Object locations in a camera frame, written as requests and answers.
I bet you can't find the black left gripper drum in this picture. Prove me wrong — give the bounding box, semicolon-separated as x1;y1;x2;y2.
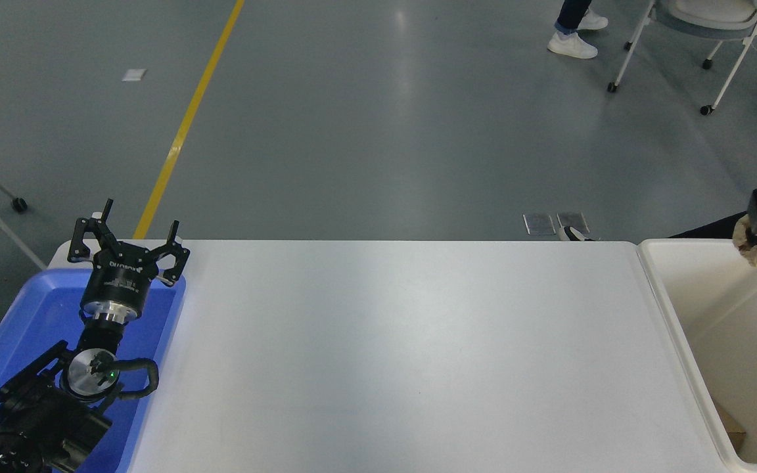
81;242;157;312

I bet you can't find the black sloping panel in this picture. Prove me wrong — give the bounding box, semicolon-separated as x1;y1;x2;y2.
670;210;751;240

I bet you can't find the blue plastic tray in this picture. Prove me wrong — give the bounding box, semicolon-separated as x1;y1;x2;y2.
0;267;187;473

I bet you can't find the large pale plastic bin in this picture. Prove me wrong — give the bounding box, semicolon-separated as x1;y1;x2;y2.
638;238;757;473

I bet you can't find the metal floor plate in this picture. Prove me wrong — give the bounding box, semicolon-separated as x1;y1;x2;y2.
556;212;591;235
523;213;557;236

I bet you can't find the white wheeled chair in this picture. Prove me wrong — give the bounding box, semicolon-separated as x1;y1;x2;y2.
607;0;757;117

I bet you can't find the brown cardboard piece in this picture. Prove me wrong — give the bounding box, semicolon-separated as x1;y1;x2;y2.
712;396;747;451

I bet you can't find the person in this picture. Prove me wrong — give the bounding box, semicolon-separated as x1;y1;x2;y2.
547;0;609;60

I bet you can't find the grey wheeled frame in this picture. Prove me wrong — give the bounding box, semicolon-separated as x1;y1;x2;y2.
0;151;47;270

